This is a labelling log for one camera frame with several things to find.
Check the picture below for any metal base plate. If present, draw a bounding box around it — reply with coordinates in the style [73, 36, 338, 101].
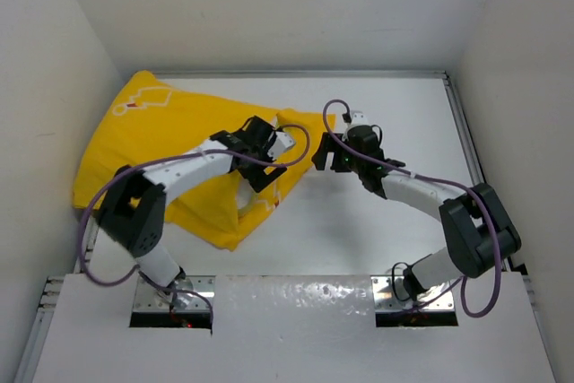
[132, 276, 214, 313]
[371, 274, 455, 313]

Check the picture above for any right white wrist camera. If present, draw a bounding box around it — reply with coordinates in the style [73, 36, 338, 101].
[343, 110, 371, 132]

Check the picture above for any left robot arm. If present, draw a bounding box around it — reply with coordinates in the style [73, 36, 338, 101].
[97, 117, 295, 295]

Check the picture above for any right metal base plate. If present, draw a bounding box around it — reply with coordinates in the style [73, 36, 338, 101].
[371, 274, 455, 313]

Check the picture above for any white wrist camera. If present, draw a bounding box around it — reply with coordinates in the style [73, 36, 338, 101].
[266, 130, 296, 161]
[343, 110, 371, 132]

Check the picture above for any aluminium table frame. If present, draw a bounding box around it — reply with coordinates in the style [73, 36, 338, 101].
[15, 71, 553, 382]

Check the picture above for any cream pillow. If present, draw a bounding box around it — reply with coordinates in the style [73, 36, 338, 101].
[236, 180, 258, 217]

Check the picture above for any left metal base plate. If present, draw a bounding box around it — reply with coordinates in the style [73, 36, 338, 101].
[132, 276, 214, 313]

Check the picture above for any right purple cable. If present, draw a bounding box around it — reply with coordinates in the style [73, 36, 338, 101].
[322, 99, 503, 318]

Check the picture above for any yellow pillowcase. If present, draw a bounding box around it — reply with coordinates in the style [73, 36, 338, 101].
[72, 71, 335, 250]

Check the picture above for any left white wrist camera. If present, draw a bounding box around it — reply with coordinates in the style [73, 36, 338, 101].
[266, 130, 296, 161]

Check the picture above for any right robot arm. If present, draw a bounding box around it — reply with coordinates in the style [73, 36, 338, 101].
[312, 125, 522, 302]

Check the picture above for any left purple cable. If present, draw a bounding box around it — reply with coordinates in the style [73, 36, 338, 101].
[77, 124, 311, 326]

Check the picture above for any purple cable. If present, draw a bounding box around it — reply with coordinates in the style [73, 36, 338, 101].
[322, 99, 503, 318]
[77, 124, 311, 326]

